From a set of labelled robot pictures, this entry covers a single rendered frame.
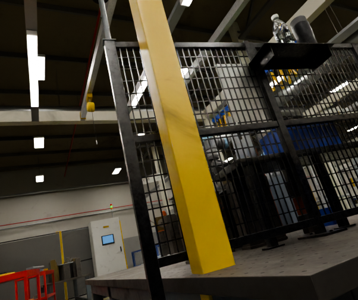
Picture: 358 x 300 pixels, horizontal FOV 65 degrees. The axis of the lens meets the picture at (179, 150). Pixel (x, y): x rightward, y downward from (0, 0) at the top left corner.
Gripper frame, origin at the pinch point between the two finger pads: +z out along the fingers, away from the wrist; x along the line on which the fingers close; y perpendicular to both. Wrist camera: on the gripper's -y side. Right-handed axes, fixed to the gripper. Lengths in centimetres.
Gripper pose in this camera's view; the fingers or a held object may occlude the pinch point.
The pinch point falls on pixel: (223, 189)
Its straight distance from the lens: 162.9
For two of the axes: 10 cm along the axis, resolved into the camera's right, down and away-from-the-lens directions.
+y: -2.7, 3.7, 8.9
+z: 2.3, 9.2, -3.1
